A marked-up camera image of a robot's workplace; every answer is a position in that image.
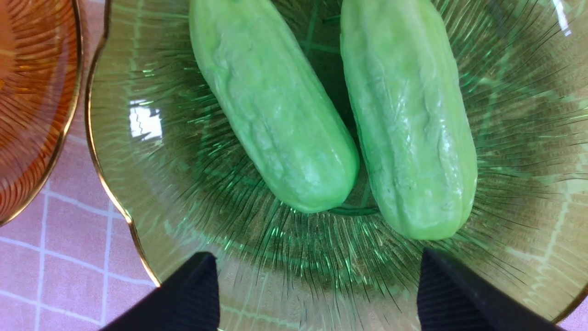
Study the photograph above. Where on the green plastic ribbed plate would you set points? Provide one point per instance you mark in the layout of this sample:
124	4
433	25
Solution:
171	164

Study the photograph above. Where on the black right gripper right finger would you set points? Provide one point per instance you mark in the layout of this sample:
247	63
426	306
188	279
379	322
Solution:
451	297

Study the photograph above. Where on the pink checkered tablecloth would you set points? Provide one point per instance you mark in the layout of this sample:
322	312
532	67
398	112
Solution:
69	263

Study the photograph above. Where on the amber plastic ribbed plate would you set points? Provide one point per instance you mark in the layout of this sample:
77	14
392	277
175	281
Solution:
41	71

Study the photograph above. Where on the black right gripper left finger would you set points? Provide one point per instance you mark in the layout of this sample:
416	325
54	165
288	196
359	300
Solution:
187	301

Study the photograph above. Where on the green toy gourd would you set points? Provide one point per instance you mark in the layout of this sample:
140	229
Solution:
274	102
414	133

